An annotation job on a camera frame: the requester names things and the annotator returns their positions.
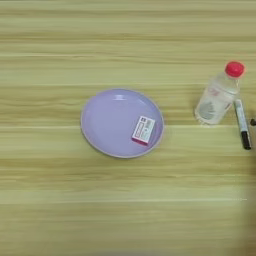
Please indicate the clear bottle red cap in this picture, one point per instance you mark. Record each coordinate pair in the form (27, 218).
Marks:
(216, 100)

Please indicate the white marker black cap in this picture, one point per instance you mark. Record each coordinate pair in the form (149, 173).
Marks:
(241, 120)

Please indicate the small white pink box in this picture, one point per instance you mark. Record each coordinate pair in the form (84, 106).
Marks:
(144, 130)

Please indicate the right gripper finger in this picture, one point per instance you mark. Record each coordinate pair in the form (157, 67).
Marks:
(253, 122)

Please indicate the purple round plate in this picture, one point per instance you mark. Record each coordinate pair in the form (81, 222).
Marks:
(106, 126)

